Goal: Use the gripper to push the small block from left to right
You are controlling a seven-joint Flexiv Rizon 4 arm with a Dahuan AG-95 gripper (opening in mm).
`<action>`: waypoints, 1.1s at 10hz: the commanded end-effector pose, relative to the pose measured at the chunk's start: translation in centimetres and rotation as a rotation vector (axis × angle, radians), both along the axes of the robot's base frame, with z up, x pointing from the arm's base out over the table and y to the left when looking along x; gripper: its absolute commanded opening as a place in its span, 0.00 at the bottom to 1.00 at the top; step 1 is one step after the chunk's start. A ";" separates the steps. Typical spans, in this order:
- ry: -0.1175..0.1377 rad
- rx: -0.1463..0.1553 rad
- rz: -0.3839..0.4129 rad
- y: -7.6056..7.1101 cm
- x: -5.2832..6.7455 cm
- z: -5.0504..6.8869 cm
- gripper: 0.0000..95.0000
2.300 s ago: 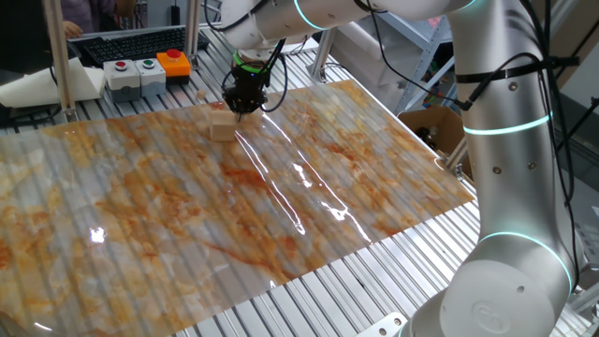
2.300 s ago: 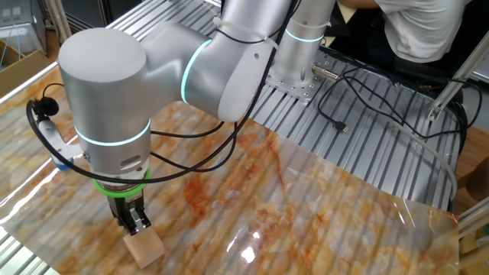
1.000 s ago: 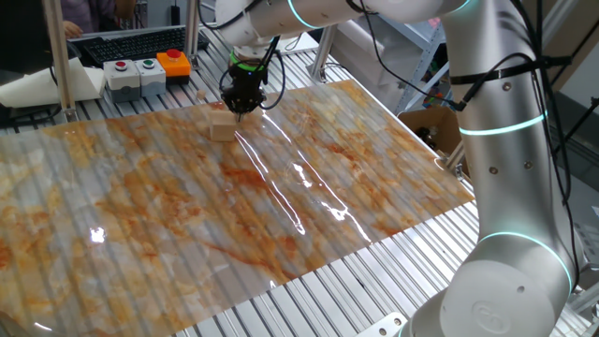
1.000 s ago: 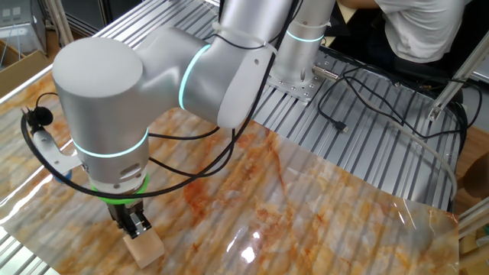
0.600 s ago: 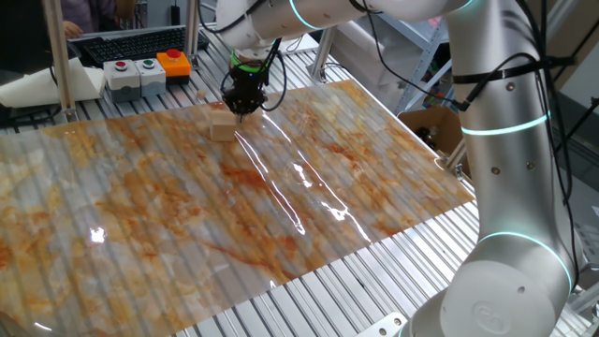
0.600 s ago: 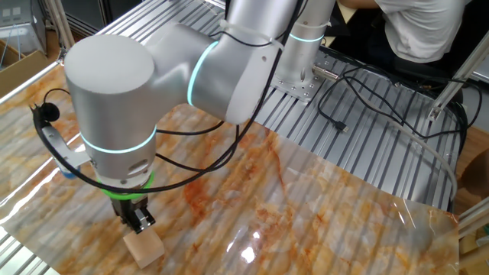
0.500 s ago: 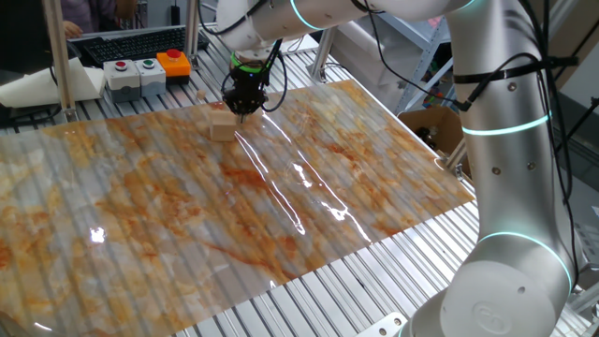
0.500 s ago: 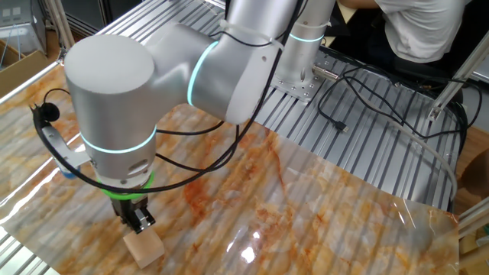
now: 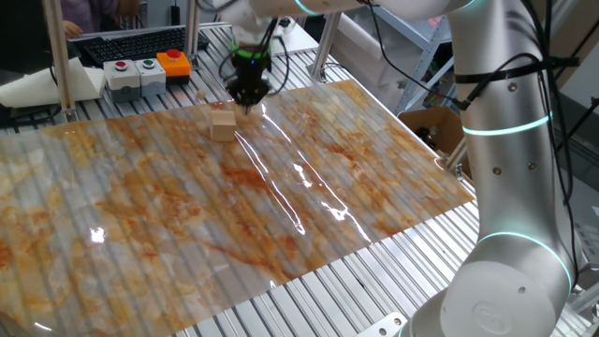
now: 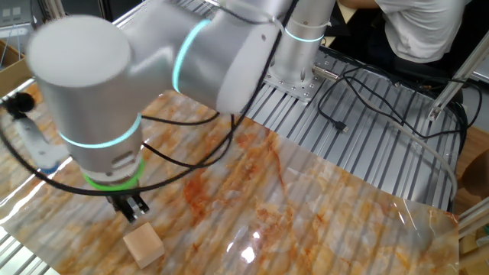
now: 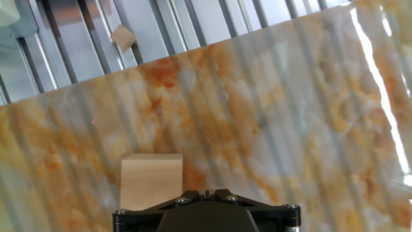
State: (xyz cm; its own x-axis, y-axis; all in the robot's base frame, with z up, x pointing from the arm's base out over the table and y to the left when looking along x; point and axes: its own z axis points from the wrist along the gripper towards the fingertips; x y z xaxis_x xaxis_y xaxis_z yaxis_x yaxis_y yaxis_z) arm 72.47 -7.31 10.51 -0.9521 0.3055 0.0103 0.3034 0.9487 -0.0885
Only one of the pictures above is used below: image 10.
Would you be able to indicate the aluminium profile bar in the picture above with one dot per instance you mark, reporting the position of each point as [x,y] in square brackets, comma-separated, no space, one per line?
[473,217]

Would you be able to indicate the orange marble pattern mat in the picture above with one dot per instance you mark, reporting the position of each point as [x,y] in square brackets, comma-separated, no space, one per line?
[305,214]

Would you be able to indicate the aluminium frame post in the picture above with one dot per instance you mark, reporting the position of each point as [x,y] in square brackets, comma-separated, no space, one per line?
[454,84]
[55,7]

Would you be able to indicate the open cardboard box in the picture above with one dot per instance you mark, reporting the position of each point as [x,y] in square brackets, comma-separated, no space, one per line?
[11,72]

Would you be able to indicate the person in white shirt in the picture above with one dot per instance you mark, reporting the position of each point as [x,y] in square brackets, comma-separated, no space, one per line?
[420,26]

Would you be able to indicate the grey metal cabinet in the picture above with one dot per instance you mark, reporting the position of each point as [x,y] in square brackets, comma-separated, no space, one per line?
[15,15]

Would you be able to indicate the bare person forearm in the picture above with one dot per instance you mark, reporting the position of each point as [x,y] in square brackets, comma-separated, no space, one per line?
[355,3]

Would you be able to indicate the light wooden block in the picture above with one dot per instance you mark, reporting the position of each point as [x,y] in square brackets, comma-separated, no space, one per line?
[144,244]

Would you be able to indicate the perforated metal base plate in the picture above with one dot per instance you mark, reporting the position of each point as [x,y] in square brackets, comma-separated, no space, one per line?
[298,89]

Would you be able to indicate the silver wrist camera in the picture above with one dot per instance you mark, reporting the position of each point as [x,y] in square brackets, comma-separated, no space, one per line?
[36,141]

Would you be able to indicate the silver base connector plug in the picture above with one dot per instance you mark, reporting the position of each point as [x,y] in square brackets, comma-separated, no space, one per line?
[324,72]

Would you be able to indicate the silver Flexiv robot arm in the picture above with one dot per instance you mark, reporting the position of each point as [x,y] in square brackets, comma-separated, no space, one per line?
[95,95]

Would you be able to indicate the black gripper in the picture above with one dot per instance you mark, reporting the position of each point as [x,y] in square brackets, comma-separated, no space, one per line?
[122,196]

